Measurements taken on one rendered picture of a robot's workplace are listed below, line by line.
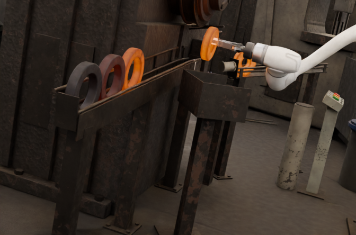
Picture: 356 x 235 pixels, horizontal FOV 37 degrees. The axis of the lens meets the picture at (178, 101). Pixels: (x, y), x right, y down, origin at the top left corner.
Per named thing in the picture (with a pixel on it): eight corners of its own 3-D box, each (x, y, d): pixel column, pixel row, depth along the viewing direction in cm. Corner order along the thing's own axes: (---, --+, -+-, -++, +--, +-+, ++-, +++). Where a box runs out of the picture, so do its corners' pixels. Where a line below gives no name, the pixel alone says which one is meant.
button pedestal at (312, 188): (296, 193, 319) (321, 93, 307) (300, 182, 342) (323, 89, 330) (323, 201, 315) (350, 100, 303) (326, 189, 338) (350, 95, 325)
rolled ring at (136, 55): (126, 55, 191) (118, 53, 192) (122, 103, 198) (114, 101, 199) (147, 44, 208) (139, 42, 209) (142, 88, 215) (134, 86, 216)
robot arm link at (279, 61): (262, 59, 231) (261, 74, 243) (297, 69, 227) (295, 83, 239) (270, 38, 236) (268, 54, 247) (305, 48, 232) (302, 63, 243)
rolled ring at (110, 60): (128, 51, 191) (119, 48, 192) (104, 61, 174) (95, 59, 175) (122, 99, 197) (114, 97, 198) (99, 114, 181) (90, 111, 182)
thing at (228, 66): (216, 71, 304) (218, 60, 303) (229, 70, 310) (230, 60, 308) (223, 73, 300) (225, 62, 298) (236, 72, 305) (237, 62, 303)
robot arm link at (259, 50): (264, 64, 243) (252, 61, 245) (270, 44, 241) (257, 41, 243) (261, 65, 235) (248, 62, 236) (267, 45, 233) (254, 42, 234)
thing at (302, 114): (274, 186, 325) (293, 104, 315) (276, 180, 336) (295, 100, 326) (293, 191, 322) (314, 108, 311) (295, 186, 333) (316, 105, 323)
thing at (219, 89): (168, 255, 215) (203, 82, 201) (152, 225, 240) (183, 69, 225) (214, 257, 222) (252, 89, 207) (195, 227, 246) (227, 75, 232)
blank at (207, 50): (204, 28, 236) (212, 29, 235) (214, 24, 250) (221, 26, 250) (197, 61, 241) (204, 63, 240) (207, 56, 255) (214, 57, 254)
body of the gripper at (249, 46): (249, 60, 236) (229, 55, 239) (252, 59, 244) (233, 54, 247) (254, 44, 235) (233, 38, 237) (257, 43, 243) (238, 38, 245)
